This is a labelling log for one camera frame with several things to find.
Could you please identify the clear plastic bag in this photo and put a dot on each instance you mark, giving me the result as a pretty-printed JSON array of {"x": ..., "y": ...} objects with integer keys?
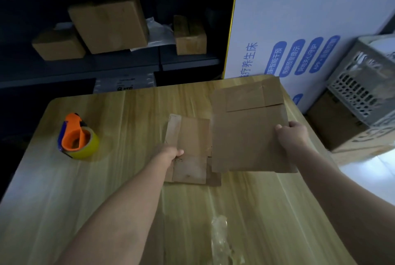
[{"x": 159, "y": 35}]

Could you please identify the grey plastic crate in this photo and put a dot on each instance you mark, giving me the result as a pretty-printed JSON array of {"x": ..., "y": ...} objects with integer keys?
[{"x": 365, "y": 79}]

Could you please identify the dark metal shelf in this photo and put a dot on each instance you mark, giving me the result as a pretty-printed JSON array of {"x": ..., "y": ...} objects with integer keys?
[{"x": 111, "y": 24}]

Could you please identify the clear plastic wrap piece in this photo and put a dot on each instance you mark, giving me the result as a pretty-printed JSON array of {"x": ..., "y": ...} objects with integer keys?
[{"x": 222, "y": 243}]

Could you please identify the person's right thumb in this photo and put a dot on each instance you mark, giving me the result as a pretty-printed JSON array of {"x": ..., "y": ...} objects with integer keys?
[{"x": 278, "y": 127}]

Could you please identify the person's left hand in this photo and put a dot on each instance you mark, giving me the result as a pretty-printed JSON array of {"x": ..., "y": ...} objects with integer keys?
[{"x": 165, "y": 153}]

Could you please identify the large white printed carton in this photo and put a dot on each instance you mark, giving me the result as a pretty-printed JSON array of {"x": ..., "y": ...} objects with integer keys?
[{"x": 305, "y": 24}]

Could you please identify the white printed package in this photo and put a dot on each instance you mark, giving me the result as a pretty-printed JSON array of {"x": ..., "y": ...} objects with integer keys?
[{"x": 123, "y": 82}]

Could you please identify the yellow packing tape roll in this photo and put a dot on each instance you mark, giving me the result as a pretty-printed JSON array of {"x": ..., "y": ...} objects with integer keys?
[{"x": 86, "y": 146}]

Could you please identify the large brown cardboard box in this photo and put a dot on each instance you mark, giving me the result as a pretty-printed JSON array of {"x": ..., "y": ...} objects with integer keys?
[{"x": 109, "y": 24}]

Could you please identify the small brown cardboard box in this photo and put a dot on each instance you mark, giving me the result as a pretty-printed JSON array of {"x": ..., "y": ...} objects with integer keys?
[{"x": 58, "y": 44}]

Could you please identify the person's right hand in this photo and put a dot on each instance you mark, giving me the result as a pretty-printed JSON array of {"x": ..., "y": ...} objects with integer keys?
[{"x": 293, "y": 138}]

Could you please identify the person's left forearm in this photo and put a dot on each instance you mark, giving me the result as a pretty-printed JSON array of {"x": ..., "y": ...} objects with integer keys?
[{"x": 114, "y": 215}]

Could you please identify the person's right forearm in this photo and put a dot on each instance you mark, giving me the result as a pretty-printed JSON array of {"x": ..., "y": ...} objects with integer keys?
[{"x": 342, "y": 200}]

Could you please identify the orange tape dispenser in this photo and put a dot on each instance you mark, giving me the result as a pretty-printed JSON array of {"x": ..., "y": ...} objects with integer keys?
[{"x": 72, "y": 133}]

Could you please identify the brown printed cardboard box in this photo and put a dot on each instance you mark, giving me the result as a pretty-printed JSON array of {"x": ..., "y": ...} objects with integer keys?
[{"x": 342, "y": 126}]

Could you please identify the person's left thumb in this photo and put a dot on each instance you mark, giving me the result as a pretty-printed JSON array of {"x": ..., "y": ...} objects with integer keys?
[{"x": 178, "y": 153}]

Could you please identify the tall brown cardboard box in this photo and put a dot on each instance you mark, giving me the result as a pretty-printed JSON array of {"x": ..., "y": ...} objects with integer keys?
[{"x": 189, "y": 36}]

